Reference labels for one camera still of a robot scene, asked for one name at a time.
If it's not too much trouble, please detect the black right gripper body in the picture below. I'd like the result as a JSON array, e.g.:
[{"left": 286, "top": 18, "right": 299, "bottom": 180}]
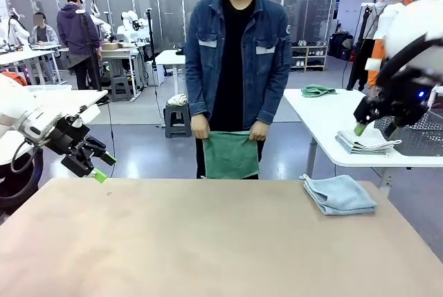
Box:
[{"left": 379, "top": 71, "right": 435, "bottom": 127}]

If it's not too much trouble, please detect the person's left forearm denim sleeve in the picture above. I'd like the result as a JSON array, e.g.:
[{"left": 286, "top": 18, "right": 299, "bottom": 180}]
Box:
[{"left": 257, "top": 68, "right": 290, "bottom": 125}]

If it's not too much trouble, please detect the black bag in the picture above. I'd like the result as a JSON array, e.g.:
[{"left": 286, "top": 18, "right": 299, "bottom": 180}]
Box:
[{"left": 328, "top": 33, "right": 354, "bottom": 62}]

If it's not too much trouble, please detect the light blue towel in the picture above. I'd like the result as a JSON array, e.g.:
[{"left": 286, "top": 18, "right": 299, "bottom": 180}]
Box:
[{"left": 302, "top": 174, "right": 378, "bottom": 215}]

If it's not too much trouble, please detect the thin black tripod cable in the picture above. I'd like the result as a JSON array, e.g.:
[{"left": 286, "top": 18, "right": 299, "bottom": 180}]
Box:
[{"left": 107, "top": 102, "right": 116, "bottom": 179}]

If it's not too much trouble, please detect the white computer case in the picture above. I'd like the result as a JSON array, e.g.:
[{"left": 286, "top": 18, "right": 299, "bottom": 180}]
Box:
[{"left": 145, "top": 60, "right": 165, "bottom": 87}]

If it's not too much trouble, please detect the wooden shoe shelf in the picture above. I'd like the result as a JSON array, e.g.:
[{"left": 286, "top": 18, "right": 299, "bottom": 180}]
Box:
[{"left": 290, "top": 44, "right": 329, "bottom": 72}]

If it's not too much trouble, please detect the white background table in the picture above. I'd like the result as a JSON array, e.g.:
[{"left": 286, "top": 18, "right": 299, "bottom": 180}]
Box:
[{"left": 0, "top": 50, "right": 63, "bottom": 85}]

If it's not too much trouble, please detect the mannequin with orange trousers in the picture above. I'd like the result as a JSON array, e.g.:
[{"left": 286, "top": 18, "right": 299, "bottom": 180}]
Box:
[{"left": 366, "top": 0, "right": 406, "bottom": 89}]

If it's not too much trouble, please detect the orange cloth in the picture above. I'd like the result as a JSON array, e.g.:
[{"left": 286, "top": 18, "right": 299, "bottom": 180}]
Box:
[{"left": 3, "top": 71, "right": 28, "bottom": 87}]

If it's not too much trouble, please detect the white plastic bin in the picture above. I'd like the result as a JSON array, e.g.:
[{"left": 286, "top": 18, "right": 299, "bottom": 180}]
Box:
[{"left": 26, "top": 84, "right": 73, "bottom": 93}]

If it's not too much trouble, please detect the seated person in grey jacket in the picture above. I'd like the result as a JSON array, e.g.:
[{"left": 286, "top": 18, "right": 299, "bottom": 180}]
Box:
[{"left": 30, "top": 12, "right": 60, "bottom": 48}]

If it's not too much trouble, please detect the white table with metal legs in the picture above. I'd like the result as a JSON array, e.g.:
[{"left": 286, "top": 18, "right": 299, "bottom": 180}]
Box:
[{"left": 98, "top": 46, "right": 143, "bottom": 99}]

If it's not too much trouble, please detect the cream rolled towel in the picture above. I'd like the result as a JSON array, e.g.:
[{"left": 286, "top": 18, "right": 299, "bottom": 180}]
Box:
[{"left": 168, "top": 93, "right": 188, "bottom": 107}]

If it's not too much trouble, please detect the black right arm cable sleeve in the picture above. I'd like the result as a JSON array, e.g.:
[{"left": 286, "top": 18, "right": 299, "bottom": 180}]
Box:
[{"left": 376, "top": 33, "right": 443, "bottom": 83}]

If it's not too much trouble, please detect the white work table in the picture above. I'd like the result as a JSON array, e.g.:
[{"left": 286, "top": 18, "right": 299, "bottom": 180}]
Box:
[{"left": 0, "top": 89, "right": 109, "bottom": 165}]

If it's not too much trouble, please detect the grey step stool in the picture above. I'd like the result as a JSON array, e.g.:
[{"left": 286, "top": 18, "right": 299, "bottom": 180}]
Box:
[
  {"left": 164, "top": 102, "right": 192, "bottom": 138},
  {"left": 109, "top": 75, "right": 134, "bottom": 102}
]

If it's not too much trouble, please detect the black tripod pole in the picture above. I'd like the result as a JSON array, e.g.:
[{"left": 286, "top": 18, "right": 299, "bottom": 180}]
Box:
[{"left": 78, "top": 9, "right": 103, "bottom": 92}]

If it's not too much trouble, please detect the person's right forearm denim sleeve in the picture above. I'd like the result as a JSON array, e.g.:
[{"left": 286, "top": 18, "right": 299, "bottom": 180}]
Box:
[{"left": 186, "top": 68, "right": 213, "bottom": 120}]

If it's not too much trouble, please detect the person in denim jacket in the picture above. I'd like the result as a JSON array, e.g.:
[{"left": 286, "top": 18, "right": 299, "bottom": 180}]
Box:
[{"left": 185, "top": 0, "right": 293, "bottom": 180}]

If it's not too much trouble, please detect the black arm cable sleeve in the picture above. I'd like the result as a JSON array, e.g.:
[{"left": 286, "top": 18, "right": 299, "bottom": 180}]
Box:
[
  {"left": 0, "top": 151, "right": 44, "bottom": 217},
  {"left": 376, "top": 33, "right": 443, "bottom": 83}
]

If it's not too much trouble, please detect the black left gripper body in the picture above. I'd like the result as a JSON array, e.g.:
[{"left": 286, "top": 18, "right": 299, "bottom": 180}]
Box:
[{"left": 51, "top": 122, "right": 91, "bottom": 155}]

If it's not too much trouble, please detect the person in dark purple hoodie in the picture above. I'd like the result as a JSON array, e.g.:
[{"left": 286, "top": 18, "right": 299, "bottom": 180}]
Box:
[{"left": 57, "top": 0, "right": 103, "bottom": 90}]

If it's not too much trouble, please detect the person's left hand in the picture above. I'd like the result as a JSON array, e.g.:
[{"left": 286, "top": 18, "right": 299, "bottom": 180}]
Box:
[{"left": 248, "top": 120, "right": 271, "bottom": 142}]

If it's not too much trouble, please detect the green terry towel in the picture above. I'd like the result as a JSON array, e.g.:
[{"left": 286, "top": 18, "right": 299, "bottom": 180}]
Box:
[
  {"left": 300, "top": 84, "right": 337, "bottom": 98},
  {"left": 202, "top": 130, "right": 260, "bottom": 180}
]

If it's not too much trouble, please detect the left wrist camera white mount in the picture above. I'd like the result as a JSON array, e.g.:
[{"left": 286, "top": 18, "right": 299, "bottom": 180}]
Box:
[{"left": 64, "top": 105, "right": 102, "bottom": 128}]

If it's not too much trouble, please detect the person's right hand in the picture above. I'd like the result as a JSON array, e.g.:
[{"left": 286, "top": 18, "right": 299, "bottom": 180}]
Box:
[{"left": 190, "top": 114, "right": 211, "bottom": 140}]

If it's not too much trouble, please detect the white standing desk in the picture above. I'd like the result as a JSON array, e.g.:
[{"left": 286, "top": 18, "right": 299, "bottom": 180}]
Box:
[{"left": 155, "top": 50, "right": 188, "bottom": 96}]

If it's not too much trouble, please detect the white side table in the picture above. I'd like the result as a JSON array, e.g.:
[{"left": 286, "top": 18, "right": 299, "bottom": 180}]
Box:
[{"left": 283, "top": 88, "right": 443, "bottom": 187}]

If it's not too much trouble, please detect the black camera pole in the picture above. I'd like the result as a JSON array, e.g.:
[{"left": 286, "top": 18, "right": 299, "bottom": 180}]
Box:
[{"left": 145, "top": 8, "right": 157, "bottom": 69}]

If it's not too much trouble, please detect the thin black left gripper cable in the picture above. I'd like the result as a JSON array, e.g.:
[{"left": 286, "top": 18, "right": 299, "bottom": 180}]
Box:
[{"left": 10, "top": 140, "right": 37, "bottom": 174}]

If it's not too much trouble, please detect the black left arm cable sleeve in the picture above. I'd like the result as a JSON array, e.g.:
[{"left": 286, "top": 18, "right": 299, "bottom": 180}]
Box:
[{"left": 0, "top": 151, "right": 44, "bottom": 217}]

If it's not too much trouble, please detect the dark grey perforated basket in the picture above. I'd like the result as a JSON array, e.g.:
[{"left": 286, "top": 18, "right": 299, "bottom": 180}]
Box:
[{"left": 373, "top": 105, "right": 443, "bottom": 156}]

